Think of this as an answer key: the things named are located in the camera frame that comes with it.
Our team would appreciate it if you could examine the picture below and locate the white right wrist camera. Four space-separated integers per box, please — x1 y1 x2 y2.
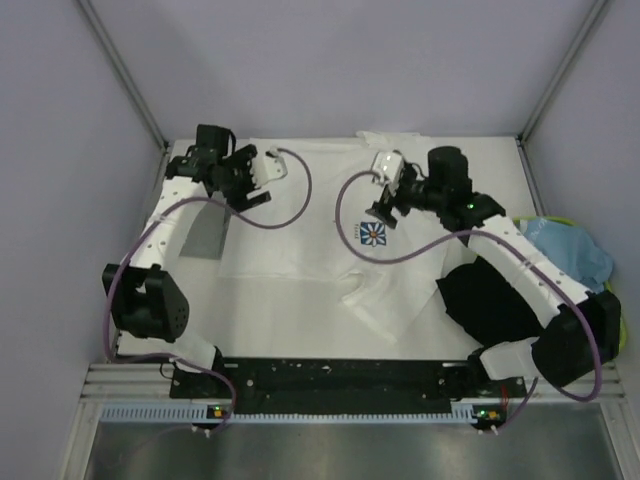
371 150 405 197

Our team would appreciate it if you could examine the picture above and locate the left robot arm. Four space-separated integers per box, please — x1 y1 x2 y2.
102 124 287 397

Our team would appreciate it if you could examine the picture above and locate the left aluminium corner post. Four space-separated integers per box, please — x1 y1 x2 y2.
73 0 169 152

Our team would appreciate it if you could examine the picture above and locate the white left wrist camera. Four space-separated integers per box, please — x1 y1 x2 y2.
250 147 288 188

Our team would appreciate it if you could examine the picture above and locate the green plastic basket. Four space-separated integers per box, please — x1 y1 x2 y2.
514 215 628 362

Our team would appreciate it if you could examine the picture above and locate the light blue t shirt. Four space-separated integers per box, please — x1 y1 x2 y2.
514 216 614 293

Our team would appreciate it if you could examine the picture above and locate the white daisy print t shirt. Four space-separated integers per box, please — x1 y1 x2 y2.
219 132 451 342

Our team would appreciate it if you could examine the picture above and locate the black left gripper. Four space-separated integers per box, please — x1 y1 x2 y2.
215 145 270 213

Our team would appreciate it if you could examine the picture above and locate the folded grey t shirt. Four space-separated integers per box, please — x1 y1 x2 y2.
180 195 231 260

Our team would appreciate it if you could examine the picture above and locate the right aluminium corner post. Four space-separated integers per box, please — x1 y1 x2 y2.
517 0 609 144

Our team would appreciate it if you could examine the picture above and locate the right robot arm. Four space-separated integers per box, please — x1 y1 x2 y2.
366 146 621 402

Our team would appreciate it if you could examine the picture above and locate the grey slotted cable duct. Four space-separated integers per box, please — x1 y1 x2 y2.
99 403 502 425

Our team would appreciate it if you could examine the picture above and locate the aluminium front frame rail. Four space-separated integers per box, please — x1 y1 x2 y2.
81 358 625 406

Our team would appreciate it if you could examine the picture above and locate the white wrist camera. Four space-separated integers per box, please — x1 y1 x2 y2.
371 150 405 197
250 147 288 188

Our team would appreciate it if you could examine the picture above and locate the black t shirt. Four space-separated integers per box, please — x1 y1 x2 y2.
436 257 543 347

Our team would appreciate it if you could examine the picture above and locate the aluminium corner post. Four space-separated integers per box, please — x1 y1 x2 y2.
73 0 169 152
517 0 609 144

